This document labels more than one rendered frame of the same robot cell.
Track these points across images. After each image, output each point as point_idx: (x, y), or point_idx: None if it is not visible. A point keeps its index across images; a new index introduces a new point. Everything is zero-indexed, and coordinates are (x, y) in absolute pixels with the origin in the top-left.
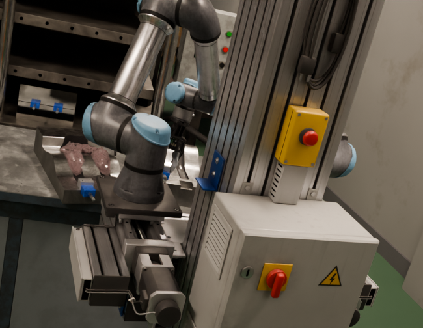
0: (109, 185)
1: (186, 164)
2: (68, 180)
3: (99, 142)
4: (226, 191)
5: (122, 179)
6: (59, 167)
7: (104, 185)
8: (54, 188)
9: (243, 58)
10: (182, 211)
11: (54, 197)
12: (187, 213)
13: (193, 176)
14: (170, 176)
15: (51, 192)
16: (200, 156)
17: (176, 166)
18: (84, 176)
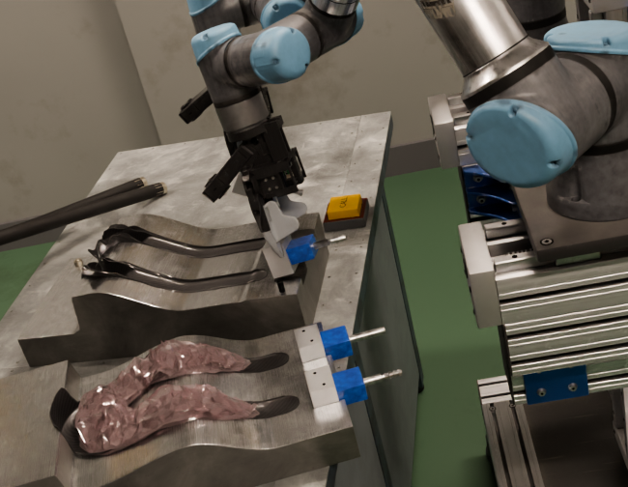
0: (593, 227)
1: (190, 242)
2: (291, 426)
3: (577, 158)
4: None
5: None
6: (235, 438)
7: (599, 233)
8: (277, 476)
9: None
10: (346, 277)
11: (327, 473)
12: (356, 271)
13: (253, 232)
14: (264, 259)
15: (299, 484)
16: (42, 266)
17: (200, 257)
18: (260, 399)
